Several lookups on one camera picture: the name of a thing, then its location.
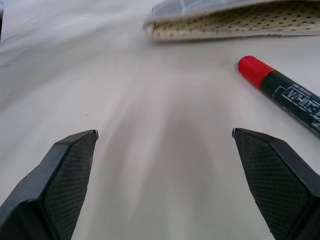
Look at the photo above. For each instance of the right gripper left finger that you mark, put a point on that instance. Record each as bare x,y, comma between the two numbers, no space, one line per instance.
50,190

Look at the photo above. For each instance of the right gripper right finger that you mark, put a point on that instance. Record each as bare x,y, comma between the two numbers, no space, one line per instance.
282,185

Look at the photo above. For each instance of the black marker with red cap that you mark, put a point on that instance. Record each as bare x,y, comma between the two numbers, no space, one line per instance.
287,92

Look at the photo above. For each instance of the grey checked fabric pouch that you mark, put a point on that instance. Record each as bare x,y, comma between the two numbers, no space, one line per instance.
225,22

